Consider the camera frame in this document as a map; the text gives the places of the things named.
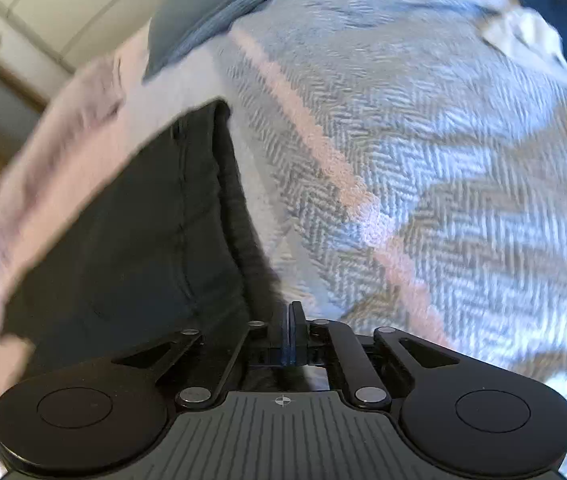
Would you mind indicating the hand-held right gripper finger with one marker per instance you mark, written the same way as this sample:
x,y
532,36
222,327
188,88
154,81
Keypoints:
x,y
284,336
295,336

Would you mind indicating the black pants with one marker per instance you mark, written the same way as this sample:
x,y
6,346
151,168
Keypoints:
x,y
128,240

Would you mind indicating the herringbone pastel blanket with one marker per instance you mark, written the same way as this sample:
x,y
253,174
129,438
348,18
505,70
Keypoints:
x,y
413,160

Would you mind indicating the pink bed sheet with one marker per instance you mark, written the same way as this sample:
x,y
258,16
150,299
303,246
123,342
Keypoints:
x,y
63,150

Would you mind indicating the blue pillow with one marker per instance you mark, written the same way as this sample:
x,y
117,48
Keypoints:
x,y
198,15

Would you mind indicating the white cloth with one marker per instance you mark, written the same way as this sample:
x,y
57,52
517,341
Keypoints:
x,y
528,35

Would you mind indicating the white wardrobe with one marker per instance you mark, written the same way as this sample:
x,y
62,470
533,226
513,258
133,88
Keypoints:
x,y
48,5

